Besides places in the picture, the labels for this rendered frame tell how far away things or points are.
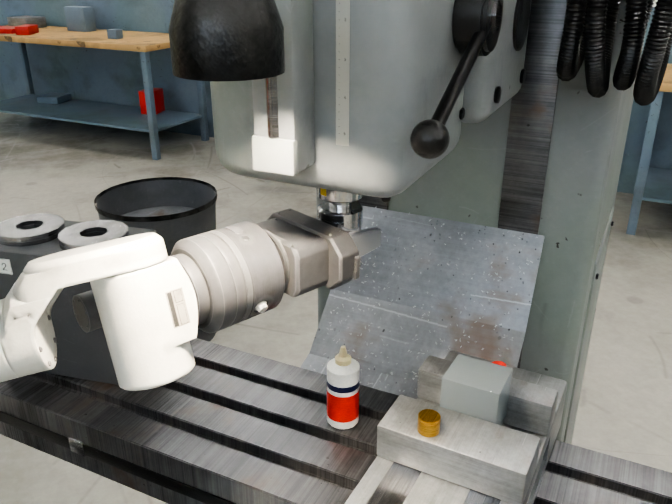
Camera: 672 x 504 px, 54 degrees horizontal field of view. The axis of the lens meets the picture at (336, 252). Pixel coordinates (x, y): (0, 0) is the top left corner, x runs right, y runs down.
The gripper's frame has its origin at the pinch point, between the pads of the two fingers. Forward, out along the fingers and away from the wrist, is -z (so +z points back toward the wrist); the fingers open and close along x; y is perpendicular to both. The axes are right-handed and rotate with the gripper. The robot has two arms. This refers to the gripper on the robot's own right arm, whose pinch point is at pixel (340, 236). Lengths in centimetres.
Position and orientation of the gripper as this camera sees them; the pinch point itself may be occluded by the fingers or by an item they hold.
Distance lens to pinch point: 70.2
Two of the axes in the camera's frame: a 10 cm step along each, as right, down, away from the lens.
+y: -0.1, 9.1, 4.1
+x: -6.8, -3.0, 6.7
